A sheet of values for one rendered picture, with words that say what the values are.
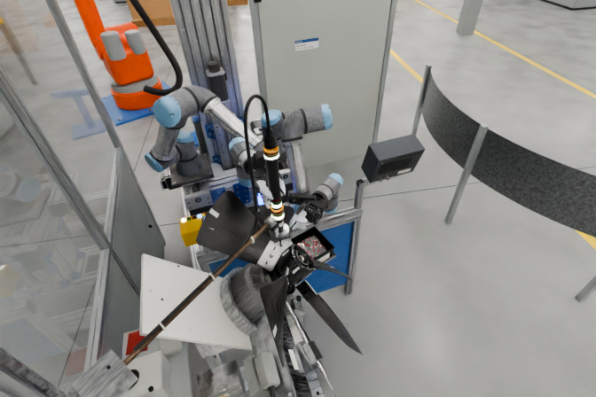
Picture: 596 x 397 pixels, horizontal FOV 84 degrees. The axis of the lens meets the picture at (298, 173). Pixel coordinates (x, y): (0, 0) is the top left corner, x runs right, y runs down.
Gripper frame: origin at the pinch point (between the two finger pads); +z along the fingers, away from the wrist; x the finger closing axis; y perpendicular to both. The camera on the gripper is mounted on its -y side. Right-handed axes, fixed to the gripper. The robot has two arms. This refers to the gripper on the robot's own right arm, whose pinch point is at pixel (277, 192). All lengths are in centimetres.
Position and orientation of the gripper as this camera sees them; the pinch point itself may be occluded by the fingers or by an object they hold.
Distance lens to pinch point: 104.5
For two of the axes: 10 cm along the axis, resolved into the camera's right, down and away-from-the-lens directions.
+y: 0.4, 7.7, 6.4
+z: 4.9, 5.4, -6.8
